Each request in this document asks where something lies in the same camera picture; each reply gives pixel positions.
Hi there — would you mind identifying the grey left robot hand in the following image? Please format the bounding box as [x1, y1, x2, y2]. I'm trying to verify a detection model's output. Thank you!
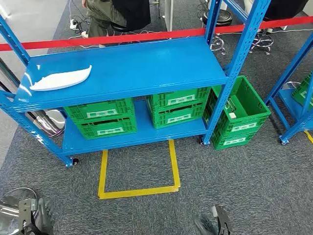
[34, 198, 54, 235]

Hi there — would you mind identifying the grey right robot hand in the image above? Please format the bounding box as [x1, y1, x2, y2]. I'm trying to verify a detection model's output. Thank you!
[194, 214, 218, 235]

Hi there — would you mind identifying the chrome stanchion base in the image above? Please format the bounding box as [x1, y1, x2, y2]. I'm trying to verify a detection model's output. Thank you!
[0, 187, 38, 235]

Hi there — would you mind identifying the chrome belt stanchion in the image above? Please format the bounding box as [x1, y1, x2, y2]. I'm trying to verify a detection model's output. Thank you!
[0, 56, 66, 139]

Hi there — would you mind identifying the person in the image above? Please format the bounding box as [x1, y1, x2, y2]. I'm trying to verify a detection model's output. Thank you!
[262, 0, 309, 33]
[81, 0, 152, 39]

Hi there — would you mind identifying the black round stool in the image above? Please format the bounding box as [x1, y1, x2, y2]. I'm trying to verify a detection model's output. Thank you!
[201, 9, 233, 56]
[110, 22, 137, 33]
[249, 18, 275, 55]

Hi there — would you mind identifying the white desk panel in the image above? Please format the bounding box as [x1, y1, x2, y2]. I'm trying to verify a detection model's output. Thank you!
[164, 0, 174, 24]

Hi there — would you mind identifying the red barrier belt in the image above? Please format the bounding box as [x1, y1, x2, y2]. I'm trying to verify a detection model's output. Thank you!
[0, 16, 313, 52]

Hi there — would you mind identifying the blue metal shelf rack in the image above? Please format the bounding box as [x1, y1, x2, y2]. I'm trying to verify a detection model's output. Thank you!
[0, 0, 272, 168]
[264, 30, 313, 145]

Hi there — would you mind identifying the white curved plastic part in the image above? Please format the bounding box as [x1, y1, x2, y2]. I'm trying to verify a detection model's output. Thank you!
[29, 65, 92, 92]

